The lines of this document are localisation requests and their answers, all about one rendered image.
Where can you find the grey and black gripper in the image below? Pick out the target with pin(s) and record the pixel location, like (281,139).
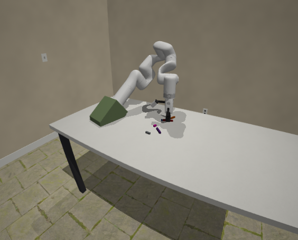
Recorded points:
(168,108)

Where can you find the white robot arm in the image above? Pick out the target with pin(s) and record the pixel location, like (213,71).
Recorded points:
(143,78)

